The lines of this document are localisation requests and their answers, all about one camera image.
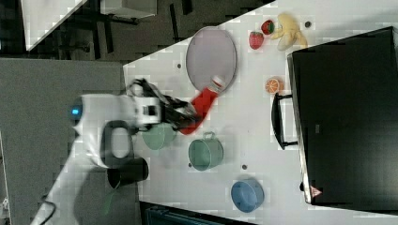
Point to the yellow toy banana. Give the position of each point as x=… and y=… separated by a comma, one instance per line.
x=288, y=33

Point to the green cup with handle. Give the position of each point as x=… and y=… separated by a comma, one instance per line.
x=206, y=153

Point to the red toy strawberry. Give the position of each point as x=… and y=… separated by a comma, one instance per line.
x=256, y=40
x=268, y=27

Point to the red ketchup bottle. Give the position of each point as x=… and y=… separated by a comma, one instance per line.
x=203, y=103

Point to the orange slice toy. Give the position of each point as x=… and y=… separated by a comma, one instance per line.
x=273, y=86

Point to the black oven door handle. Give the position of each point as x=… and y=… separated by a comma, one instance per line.
x=277, y=120

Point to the lilac round plate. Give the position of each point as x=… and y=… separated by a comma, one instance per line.
x=211, y=54

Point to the green plastic colander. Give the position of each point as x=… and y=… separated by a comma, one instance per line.
x=159, y=136

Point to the black toaster oven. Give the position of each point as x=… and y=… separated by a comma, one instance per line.
x=345, y=105

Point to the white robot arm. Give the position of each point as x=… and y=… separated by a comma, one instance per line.
x=104, y=124

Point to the blue plastic cup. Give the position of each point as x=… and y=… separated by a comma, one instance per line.
x=247, y=195

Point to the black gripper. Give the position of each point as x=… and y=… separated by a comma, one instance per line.
x=174, y=111

